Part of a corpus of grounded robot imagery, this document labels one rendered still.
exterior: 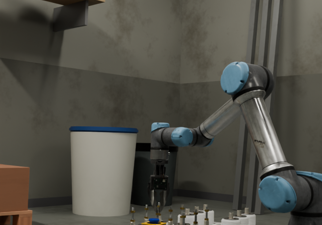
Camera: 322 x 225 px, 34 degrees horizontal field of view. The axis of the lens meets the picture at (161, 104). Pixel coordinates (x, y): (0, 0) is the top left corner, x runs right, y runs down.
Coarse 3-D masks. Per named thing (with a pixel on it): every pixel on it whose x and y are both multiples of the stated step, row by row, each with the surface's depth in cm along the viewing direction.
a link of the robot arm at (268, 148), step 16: (240, 64) 183; (224, 80) 186; (240, 80) 181; (256, 80) 183; (240, 96) 182; (256, 96) 181; (256, 112) 179; (256, 128) 178; (272, 128) 178; (256, 144) 177; (272, 144) 175; (272, 160) 173; (272, 176) 168; (288, 176) 169; (272, 192) 168; (288, 192) 165; (304, 192) 170; (272, 208) 169; (288, 208) 167
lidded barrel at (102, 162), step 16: (80, 128) 437; (96, 128) 432; (112, 128) 433; (128, 128) 443; (80, 144) 438; (96, 144) 433; (112, 144) 434; (128, 144) 444; (80, 160) 438; (96, 160) 432; (112, 160) 434; (128, 160) 445; (80, 176) 437; (96, 176) 432; (112, 176) 435; (128, 176) 446; (80, 192) 437; (96, 192) 432; (112, 192) 435; (128, 192) 448; (80, 208) 437; (96, 208) 432; (112, 208) 435; (128, 208) 450
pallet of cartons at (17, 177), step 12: (0, 168) 344; (12, 168) 349; (24, 168) 355; (0, 180) 343; (12, 180) 349; (24, 180) 355; (0, 192) 343; (12, 192) 349; (24, 192) 354; (0, 204) 343; (12, 204) 348; (24, 204) 354; (0, 216) 376; (24, 216) 353
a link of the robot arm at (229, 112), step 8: (272, 80) 191; (272, 88) 192; (264, 96) 194; (224, 104) 208; (232, 104) 203; (216, 112) 210; (224, 112) 206; (232, 112) 204; (240, 112) 204; (208, 120) 212; (216, 120) 209; (224, 120) 207; (232, 120) 207; (192, 128) 217; (200, 128) 215; (208, 128) 212; (216, 128) 211; (224, 128) 212; (200, 136) 215; (208, 136) 214; (200, 144) 217; (208, 144) 220
